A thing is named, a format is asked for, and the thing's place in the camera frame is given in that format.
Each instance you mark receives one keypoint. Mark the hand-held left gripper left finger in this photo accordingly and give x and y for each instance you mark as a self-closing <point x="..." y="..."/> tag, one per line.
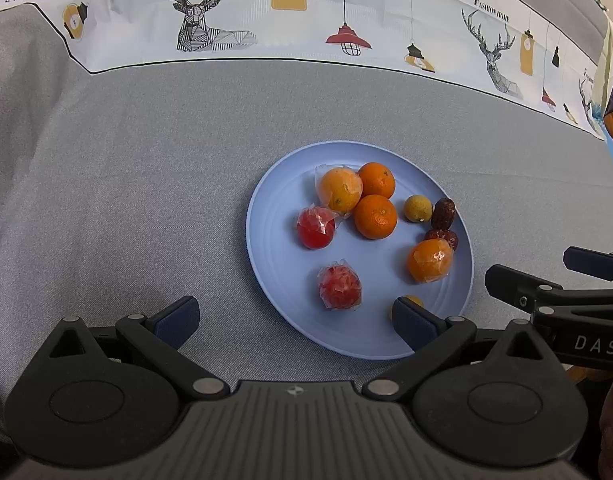
<point x="179" y="322"/>

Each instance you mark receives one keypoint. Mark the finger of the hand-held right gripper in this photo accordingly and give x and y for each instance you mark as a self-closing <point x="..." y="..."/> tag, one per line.
<point x="516" y="285"/>
<point x="596" y="262"/>

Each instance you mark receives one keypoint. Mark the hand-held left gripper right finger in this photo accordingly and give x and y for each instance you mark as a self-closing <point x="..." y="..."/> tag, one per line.
<point x="414" y="327"/>

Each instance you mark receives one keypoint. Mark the small yellow-green jujube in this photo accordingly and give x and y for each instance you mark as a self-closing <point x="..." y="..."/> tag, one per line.
<point x="418" y="208"/>
<point x="415" y="301"/>

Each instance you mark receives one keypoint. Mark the plastic-wrapped orange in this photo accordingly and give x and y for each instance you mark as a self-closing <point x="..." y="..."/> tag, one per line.
<point x="429" y="260"/>
<point x="339" y="187"/>

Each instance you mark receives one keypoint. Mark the plastic-wrapped red tomato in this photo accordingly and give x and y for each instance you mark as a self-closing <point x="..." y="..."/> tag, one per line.
<point x="340" y="287"/>
<point x="315" y="227"/>

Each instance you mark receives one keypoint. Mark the dried red date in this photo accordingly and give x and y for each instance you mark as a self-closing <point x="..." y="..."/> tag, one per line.
<point x="444" y="236"/>
<point x="443" y="214"/>

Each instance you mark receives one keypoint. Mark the unwrapped mandarin orange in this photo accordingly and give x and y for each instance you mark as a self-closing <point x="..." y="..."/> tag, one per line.
<point x="379" y="177"/>
<point x="375" y="217"/>

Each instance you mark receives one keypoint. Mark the light blue plate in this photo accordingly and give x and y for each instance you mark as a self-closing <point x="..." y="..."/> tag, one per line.
<point x="286" y="270"/>

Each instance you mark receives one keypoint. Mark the grey printed tablecloth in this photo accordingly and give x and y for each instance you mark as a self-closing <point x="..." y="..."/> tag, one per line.
<point x="136" y="185"/>

